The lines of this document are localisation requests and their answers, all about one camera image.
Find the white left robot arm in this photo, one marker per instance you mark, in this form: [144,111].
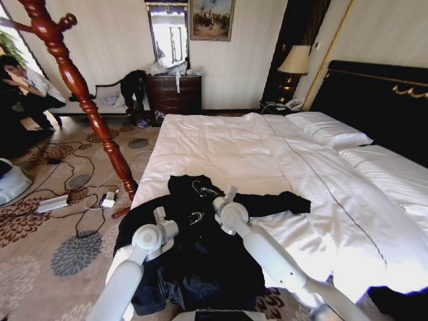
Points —
[123,284]

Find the person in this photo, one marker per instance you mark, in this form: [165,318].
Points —
[20,100]

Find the white upholstered bench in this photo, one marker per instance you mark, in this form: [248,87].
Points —
[87,107]

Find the white pillow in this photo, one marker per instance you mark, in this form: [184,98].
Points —
[327,128]
[394,174]

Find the dark wooden dresser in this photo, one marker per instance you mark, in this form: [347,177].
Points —
[167,95]

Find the dark curtain panel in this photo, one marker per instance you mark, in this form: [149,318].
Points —
[294,23]

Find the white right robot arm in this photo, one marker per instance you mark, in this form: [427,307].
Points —
[267,247]

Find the black headboard with gold trim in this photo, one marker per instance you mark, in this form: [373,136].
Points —
[368,100]

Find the purple slippers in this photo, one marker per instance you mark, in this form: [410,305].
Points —
[143,124]

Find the white charger block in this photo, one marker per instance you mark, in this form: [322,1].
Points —
[108,199]

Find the white duvet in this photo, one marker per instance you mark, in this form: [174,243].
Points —
[234,150]

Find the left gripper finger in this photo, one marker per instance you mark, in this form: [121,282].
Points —
[191,219]
[201,216]

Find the white telephone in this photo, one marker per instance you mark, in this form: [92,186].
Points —
[294,104]

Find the white rounded machine base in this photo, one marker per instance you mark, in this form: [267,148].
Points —
[13,182]

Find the dark framed mirror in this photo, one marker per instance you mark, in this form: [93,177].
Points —
[167,33]

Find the red wooden coat stand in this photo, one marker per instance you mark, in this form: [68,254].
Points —
[68,72]

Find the black garment on bench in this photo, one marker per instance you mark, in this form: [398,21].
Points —
[132,85]

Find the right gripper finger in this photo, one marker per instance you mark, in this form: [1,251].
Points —
[197,183]
[210,192]

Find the framed painting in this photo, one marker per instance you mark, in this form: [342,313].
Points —
[210,20]

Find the black clothes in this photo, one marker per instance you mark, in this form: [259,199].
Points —
[200,264]

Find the green plant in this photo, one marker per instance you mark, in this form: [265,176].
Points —
[11,47]

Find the dark nightstand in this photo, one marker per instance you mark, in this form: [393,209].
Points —
[271,108]

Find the silver power box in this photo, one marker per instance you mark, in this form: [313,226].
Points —
[51,204]

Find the clear plastic bags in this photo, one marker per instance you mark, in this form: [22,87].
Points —
[167,68]

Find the table lamp with cream shade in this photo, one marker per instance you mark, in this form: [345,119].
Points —
[294,60]

